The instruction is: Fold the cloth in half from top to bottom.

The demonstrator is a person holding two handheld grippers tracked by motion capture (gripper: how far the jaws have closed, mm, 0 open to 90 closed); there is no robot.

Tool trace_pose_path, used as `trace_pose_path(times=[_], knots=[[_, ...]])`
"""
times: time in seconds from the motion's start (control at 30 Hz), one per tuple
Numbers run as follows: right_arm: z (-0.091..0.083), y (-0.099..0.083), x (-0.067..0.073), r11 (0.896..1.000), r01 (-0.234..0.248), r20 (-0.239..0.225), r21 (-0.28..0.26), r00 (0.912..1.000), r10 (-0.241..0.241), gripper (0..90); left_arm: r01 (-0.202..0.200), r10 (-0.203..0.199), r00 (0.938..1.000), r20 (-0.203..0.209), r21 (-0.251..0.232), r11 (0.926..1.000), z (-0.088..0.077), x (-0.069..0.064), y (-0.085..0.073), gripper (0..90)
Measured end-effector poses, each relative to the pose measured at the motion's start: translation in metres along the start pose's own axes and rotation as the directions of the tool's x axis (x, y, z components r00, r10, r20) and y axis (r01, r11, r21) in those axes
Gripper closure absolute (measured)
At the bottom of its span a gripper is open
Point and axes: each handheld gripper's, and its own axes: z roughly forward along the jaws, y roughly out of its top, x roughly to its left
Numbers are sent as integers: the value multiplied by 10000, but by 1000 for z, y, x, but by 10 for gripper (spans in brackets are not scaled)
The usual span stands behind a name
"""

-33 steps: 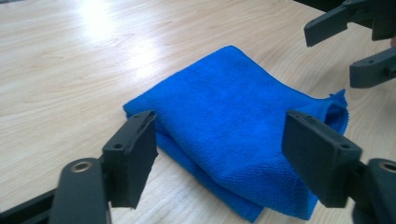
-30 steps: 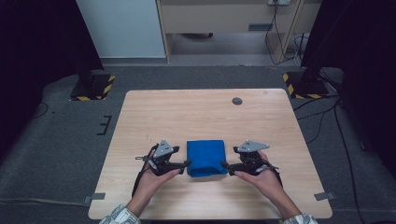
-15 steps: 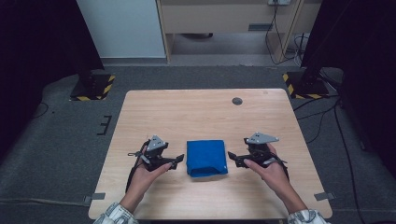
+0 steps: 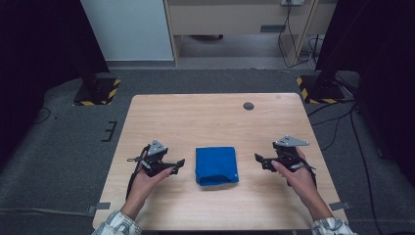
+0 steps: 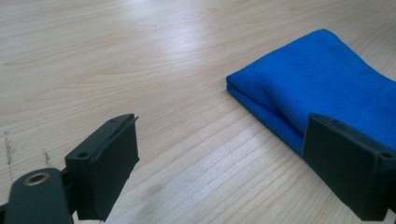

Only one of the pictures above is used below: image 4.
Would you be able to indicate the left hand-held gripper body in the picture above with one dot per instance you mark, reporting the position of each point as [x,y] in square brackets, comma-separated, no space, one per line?
[155,161]

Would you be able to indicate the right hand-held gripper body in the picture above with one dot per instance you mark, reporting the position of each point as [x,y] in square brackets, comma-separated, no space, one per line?
[288,156]

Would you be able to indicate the blue cloth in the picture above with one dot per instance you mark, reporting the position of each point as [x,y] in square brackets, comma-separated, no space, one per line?
[215,164]

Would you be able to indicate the person's left hand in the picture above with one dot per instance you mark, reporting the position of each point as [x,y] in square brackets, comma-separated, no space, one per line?
[142,191]

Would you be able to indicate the person's right hand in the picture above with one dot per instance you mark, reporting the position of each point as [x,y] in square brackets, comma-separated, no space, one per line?
[303,186]

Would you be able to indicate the black floor tape marks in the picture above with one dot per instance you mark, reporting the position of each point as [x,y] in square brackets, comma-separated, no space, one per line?
[111,131]

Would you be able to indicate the grey round table grommet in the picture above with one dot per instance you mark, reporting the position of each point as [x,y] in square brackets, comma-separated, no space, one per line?
[248,106]

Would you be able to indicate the grey tape piece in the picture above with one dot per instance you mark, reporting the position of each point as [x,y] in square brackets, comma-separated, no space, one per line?
[101,206]
[340,206]

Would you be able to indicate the black stand base striped tape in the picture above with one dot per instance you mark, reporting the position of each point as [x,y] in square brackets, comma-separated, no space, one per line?
[98,94]
[321,93]

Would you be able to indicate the white cabinet panel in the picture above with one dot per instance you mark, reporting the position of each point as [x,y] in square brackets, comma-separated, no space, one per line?
[127,29]

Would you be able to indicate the light wooden desk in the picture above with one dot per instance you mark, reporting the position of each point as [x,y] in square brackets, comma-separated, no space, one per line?
[228,19]

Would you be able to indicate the black curtain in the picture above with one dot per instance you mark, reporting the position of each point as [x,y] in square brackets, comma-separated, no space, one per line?
[385,49]
[39,49]

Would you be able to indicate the white power strip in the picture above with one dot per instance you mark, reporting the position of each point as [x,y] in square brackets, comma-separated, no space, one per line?
[292,2]

